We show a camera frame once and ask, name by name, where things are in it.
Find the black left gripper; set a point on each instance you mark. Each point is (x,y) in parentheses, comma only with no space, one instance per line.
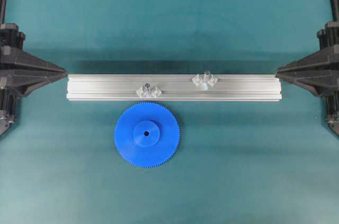
(18,82)

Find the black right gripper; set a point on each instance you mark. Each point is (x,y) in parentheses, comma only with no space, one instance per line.
(318,83)

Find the large blue plastic gear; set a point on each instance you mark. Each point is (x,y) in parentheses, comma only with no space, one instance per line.
(146,135)

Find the right steel shaft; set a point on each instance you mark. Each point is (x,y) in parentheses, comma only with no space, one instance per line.
(205,80)

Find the steel shaft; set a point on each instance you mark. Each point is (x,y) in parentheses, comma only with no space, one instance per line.
(205,80)
(147,89)

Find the left steel shaft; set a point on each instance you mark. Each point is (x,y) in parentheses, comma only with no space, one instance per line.
(147,89)

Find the aluminium extrusion rail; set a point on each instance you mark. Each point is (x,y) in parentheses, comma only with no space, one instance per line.
(174,87)

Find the grey right shaft bracket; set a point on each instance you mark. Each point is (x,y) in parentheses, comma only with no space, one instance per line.
(197,80)

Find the grey shaft bracket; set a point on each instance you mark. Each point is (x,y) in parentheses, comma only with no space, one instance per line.
(155,92)
(197,80)

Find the grey left shaft bracket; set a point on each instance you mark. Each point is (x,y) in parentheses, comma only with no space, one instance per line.
(155,92)

